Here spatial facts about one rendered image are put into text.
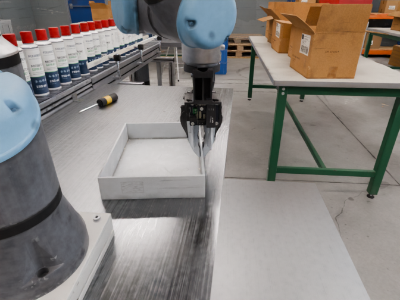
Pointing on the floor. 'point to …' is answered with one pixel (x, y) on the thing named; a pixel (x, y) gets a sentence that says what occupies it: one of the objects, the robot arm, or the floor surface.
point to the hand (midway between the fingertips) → (200, 150)
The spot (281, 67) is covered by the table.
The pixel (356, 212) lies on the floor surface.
